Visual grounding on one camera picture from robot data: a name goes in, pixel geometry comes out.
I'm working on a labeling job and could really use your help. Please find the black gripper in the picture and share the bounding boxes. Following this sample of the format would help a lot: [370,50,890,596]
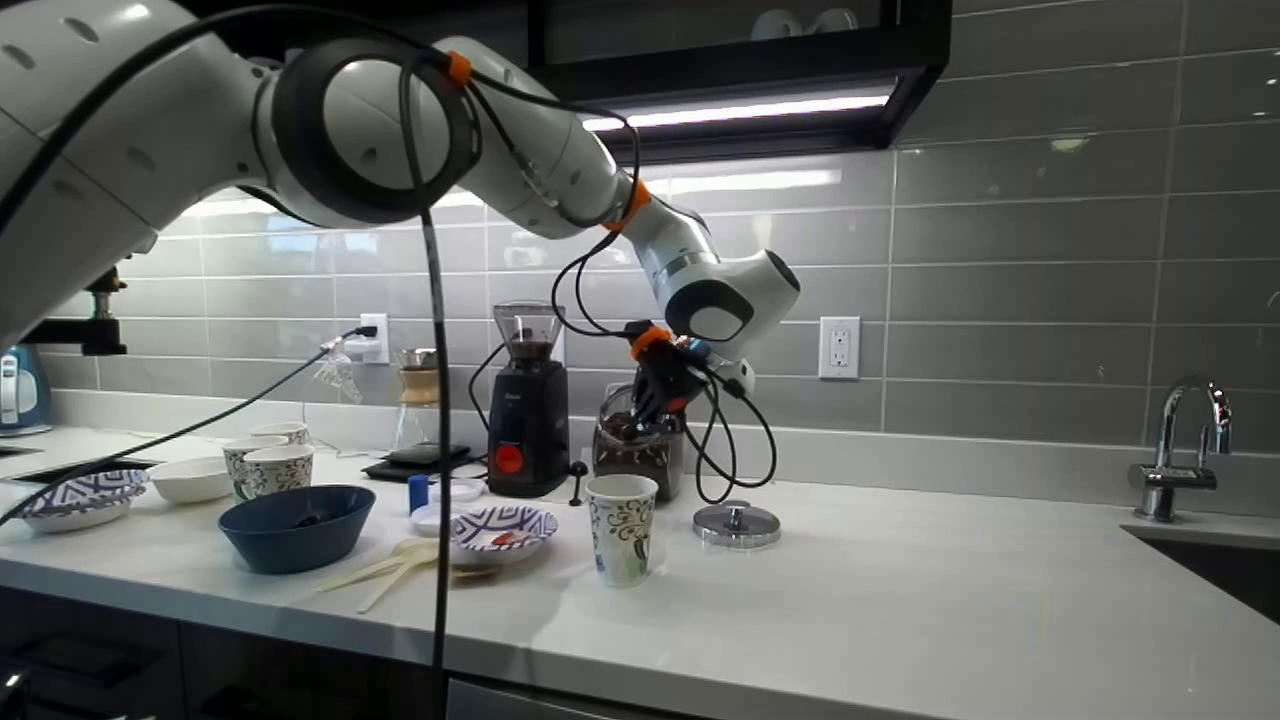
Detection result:
[630,334,699,431]

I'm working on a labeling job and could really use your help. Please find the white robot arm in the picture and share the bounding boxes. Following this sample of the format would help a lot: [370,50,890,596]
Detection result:
[0,0,799,364]

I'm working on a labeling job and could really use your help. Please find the glass jar with coffee beans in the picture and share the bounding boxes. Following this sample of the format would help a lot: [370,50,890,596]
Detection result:
[590,386,683,505]

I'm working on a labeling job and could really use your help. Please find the patterned paper cup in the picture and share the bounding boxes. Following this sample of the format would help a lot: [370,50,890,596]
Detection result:
[586,475,655,585]

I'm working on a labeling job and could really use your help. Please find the black coffee grinder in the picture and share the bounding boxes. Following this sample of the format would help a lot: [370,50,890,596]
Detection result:
[489,306,567,495]

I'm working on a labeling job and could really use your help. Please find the glass pour-over coffee maker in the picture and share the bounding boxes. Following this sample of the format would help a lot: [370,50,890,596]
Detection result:
[395,347,438,461]

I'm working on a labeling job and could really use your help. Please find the silver jar lid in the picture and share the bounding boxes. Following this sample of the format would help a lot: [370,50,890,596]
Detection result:
[691,500,780,550]

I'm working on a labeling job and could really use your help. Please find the blue patterned paper plate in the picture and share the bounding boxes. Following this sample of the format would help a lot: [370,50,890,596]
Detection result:
[451,505,558,568]

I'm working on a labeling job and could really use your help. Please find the small blue cylinder cap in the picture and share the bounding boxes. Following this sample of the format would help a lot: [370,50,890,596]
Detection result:
[406,475,431,514]

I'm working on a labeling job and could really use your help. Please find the white round lid right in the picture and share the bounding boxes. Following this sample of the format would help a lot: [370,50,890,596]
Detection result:
[406,505,461,536]

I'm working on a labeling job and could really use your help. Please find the black kitchen scale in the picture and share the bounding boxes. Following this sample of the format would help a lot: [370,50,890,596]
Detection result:
[363,444,476,485]

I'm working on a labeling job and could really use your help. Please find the black overhead cabinet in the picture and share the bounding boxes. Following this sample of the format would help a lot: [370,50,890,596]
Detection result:
[436,0,957,171]

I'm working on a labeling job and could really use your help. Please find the wooden disposable cutlery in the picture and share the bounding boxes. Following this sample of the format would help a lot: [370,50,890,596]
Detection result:
[357,544,438,613]

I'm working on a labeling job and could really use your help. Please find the patterned ceramic mug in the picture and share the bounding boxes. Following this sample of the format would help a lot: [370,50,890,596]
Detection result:
[224,429,313,500]

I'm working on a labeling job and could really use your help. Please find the dark blue bowl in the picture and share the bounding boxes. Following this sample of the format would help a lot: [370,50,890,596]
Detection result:
[219,485,375,575]

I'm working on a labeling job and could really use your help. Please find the white small bowl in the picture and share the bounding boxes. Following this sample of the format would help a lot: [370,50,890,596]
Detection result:
[149,456,233,505]

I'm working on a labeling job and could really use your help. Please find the chrome kitchen faucet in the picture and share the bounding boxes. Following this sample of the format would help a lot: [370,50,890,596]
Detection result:
[1131,375,1232,526]

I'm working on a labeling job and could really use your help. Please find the blue patterned bowl far left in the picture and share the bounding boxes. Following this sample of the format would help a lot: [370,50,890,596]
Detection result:
[20,470,143,536]

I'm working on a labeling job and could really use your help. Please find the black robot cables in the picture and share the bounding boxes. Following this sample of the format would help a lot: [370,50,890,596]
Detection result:
[547,225,782,514]

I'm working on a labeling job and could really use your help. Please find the white light switch plate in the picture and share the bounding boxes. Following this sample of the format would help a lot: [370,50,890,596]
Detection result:
[820,316,861,381]

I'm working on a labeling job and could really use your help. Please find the white wall outlet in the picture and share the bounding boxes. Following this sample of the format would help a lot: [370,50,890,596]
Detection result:
[352,313,386,364]

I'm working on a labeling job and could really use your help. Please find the black power cord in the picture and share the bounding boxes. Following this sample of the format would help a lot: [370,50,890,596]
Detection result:
[0,320,384,531]

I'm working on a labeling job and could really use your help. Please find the black camera on mount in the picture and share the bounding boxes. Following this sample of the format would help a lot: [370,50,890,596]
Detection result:
[26,268,128,358]

